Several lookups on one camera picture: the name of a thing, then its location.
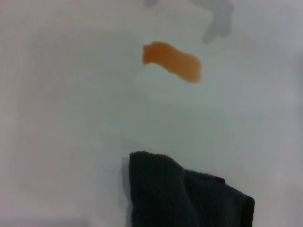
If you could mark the orange liquid stain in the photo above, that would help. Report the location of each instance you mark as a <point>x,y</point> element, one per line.
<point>172,60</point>

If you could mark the dark rag with loop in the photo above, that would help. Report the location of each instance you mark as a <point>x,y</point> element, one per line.
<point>177,196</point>

